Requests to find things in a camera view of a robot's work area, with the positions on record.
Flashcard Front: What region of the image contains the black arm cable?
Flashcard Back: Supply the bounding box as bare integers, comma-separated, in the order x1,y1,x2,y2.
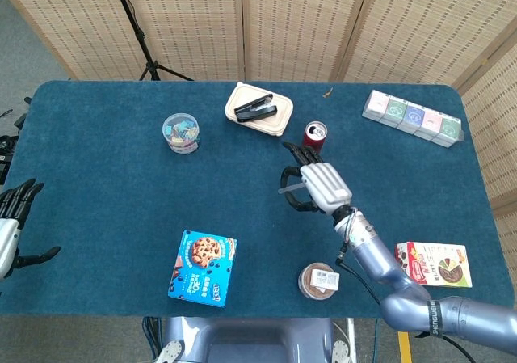
334,253,477,363

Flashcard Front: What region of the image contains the grey-blue robot torso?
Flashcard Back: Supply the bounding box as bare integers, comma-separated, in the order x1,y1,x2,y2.
155,316,359,363

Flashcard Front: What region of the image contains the red soda can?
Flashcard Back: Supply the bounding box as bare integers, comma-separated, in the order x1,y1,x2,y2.
302,120,327,154

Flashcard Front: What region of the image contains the black equipment beside table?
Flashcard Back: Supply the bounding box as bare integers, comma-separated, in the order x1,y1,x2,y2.
0,95,32,186

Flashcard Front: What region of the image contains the pastel boxes multipack clear wrap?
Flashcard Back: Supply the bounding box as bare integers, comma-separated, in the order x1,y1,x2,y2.
361,89,465,149

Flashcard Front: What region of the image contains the black strap white lettering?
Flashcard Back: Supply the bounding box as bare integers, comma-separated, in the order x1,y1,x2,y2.
415,298,443,339

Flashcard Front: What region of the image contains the clear plastic straw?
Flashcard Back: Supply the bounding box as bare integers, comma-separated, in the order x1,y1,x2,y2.
277,180,308,196

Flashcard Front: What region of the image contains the black stapler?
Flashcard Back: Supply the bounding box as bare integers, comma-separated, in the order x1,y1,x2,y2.
234,93,279,123

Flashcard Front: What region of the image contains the yellow floor tape strip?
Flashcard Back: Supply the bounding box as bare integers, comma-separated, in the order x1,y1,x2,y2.
397,330,413,363

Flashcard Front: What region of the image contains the black tripod stand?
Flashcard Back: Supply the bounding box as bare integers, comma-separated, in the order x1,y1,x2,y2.
108,0,194,82

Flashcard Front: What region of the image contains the red yellow snack box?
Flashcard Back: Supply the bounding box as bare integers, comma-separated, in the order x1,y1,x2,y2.
394,241,473,289

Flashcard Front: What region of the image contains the small white cardboard box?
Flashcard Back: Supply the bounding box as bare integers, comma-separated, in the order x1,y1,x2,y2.
309,268,341,293

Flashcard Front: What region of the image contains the cable bundle under table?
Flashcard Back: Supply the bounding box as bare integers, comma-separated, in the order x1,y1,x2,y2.
141,316,162,360

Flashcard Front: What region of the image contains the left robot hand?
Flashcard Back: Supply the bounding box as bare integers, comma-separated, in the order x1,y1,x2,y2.
0,178,62,281

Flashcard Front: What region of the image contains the clear jar of colourful clips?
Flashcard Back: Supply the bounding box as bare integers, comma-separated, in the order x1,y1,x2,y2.
162,112,201,154

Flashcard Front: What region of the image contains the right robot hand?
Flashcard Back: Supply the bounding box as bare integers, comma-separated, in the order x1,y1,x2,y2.
281,141,353,215

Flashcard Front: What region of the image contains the clear tub of rubber bands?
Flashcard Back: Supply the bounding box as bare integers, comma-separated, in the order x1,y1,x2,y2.
298,262,339,300

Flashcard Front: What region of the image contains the beige lidded lunch box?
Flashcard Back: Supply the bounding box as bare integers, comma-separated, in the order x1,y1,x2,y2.
224,82,295,137

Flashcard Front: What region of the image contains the blue carpet table cover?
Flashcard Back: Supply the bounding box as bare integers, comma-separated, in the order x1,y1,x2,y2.
0,79,515,319

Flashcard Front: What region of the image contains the blue chocolate chip cookie box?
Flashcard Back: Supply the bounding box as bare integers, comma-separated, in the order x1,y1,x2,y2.
167,229,238,309

